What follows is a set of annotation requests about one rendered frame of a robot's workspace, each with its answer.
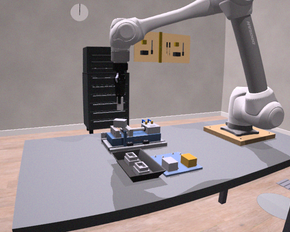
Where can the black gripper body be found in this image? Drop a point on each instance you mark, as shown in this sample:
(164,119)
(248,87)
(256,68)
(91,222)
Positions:
(120,68)

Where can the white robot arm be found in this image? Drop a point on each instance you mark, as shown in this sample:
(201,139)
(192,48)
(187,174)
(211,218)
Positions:
(255,105)

